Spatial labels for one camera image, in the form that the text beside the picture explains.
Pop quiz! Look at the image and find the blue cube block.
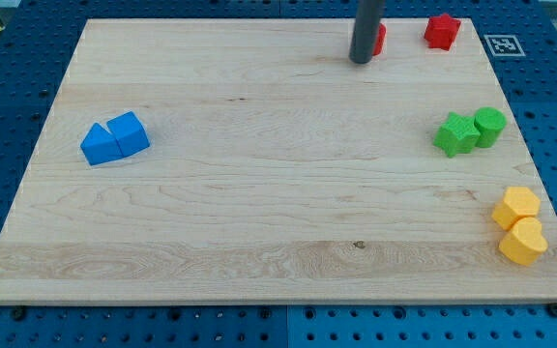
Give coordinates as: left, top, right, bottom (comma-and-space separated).
106, 111, 150, 157

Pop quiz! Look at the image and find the green cylinder block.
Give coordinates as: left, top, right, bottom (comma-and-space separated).
474, 106, 507, 148

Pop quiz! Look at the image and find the red star block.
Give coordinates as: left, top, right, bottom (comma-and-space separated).
424, 14, 461, 51

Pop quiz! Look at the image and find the yellow hexagon block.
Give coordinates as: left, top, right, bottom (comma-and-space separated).
491, 187, 541, 231

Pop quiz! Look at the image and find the blue triangle block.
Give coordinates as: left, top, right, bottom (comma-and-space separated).
80, 123, 123, 165

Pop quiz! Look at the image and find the red block behind rod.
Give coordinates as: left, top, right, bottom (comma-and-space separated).
372, 23, 387, 56

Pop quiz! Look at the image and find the green star block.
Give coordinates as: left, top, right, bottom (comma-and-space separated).
433, 112, 481, 158

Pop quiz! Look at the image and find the grey cylindrical robot arm rod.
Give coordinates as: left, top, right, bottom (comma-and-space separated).
348, 0, 386, 65

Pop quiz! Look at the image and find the white fiducial marker tag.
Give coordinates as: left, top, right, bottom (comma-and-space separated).
484, 34, 525, 57

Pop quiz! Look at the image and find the light wooden board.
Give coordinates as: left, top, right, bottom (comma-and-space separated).
0, 18, 557, 306

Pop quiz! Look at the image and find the yellow heart block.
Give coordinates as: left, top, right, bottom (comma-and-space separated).
498, 217, 548, 266

